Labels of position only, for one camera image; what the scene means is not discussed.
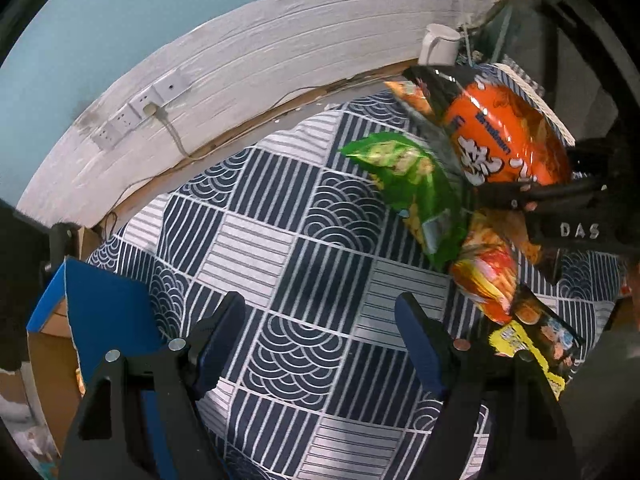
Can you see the orange and yellow fries packet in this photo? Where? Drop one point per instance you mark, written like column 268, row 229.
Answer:
column 485, row 280

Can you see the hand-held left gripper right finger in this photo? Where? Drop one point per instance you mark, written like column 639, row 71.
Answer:
column 422, row 355

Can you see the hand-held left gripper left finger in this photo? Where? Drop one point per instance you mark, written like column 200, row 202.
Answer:
column 220, row 350

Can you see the crumpled plastic bag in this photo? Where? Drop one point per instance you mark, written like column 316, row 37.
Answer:
column 25, row 430

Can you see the white electric kettle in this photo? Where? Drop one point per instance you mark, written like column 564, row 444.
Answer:
column 437, row 45

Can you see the green chip bag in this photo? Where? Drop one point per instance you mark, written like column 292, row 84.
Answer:
column 410, row 180

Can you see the large orange chip bag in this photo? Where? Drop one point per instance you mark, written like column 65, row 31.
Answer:
column 500, row 125

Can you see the black round device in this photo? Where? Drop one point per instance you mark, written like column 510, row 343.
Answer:
column 62, row 245

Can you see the cardboard box with blue tape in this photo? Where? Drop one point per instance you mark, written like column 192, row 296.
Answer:
column 115, row 310

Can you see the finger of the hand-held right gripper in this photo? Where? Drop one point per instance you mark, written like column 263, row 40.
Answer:
column 610, row 155
column 550, row 194

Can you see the navy patterned tablecloth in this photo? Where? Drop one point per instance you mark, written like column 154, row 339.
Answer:
column 300, row 260

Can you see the black packet with yellow label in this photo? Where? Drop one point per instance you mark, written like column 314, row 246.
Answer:
column 545, row 330

